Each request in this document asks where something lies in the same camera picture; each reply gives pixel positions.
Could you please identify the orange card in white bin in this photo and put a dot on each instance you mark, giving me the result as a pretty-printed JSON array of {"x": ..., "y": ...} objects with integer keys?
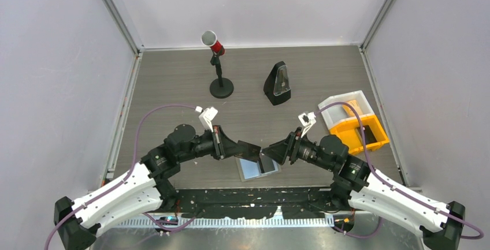
[{"x": 352, "y": 108}]

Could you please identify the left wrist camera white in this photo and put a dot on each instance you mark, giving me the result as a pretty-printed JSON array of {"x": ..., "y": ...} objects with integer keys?
[{"x": 206, "y": 115}]

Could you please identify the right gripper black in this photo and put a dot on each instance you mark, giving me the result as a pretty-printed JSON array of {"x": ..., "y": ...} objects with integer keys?
[{"x": 288, "y": 148}]

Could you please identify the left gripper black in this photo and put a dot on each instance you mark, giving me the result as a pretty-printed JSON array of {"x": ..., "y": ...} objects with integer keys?
[{"x": 223, "y": 146}]

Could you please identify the yellow plastic bin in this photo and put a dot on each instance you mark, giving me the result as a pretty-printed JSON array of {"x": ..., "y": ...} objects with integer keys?
[{"x": 355, "y": 136}]

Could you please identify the black credit card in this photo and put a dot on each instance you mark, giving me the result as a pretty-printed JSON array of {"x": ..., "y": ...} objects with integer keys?
[{"x": 249, "y": 152}]

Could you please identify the red microphone on stand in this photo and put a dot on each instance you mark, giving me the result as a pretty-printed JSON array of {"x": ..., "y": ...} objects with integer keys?
[{"x": 221, "y": 87}]

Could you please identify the grey card holder wallet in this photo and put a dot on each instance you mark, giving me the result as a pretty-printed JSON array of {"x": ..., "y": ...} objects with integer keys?
[{"x": 249, "y": 170}]

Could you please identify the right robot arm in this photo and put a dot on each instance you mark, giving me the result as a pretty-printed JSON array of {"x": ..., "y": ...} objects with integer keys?
[{"x": 356, "y": 186}]

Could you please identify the aluminium rail frame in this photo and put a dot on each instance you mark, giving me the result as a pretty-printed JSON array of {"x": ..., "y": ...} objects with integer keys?
[{"x": 173, "y": 221}]

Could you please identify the black card in yellow bin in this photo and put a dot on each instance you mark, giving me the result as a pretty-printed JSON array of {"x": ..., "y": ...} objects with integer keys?
[{"x": 369, "y": 136}]

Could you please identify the white plastic bin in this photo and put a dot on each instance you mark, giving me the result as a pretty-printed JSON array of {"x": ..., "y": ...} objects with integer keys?
[{"x": 337, "y": 114}]

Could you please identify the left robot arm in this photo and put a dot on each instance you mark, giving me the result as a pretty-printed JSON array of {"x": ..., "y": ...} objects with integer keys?
[{"x": 143, "y": 188}]

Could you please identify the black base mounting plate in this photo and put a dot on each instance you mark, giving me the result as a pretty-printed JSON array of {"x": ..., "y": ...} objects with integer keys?
[{"x": 259, "y": 203}]

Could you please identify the black metronome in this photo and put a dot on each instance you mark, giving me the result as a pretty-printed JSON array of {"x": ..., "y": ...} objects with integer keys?
[{"x": 276, "y": 86}]

